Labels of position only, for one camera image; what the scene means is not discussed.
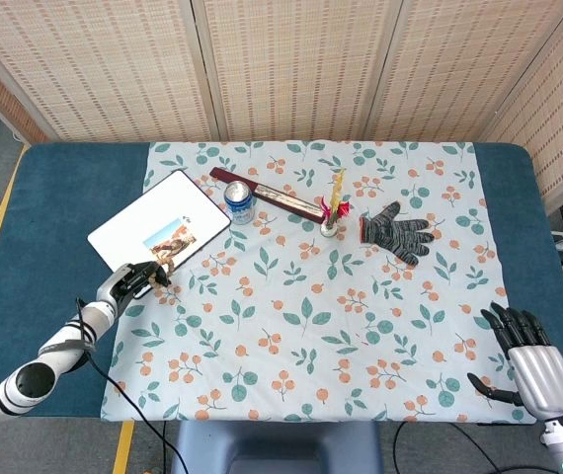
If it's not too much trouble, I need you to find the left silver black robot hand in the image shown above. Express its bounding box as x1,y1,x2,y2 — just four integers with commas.
96,261,173,310

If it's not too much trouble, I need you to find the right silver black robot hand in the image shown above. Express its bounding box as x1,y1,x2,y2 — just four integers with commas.
466,301,563,421

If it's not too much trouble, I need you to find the wooden bead bracelet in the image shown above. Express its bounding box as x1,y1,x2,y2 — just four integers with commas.
147,260,176,293

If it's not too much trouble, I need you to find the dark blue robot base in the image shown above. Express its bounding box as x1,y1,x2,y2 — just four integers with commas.
171,419,382,474

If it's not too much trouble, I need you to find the white tablet with photo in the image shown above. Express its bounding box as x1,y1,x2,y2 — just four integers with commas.
86,169,232,300

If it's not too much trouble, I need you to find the blue felt covered table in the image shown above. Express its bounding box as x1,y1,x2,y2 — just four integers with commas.
0,141,563,421

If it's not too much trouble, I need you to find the blue white drink can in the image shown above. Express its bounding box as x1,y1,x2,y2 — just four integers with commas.
223,180,255,226

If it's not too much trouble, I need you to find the dark red folded fan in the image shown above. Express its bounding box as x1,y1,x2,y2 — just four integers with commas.
208,166,327,223

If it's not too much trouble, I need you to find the floral print tablecloth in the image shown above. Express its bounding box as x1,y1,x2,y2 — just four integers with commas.
99,140,539,425

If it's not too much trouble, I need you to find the grey knit work glove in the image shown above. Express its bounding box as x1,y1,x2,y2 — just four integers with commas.
359,200,435,267

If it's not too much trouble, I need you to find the small vase with flowers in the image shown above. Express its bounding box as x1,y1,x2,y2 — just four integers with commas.
318,167,355,238

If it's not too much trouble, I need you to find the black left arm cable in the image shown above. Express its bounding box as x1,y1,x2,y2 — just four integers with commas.
74,297,170,474

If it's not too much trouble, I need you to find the black floor cable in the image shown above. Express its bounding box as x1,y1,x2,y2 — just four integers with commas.
392,422,554,474

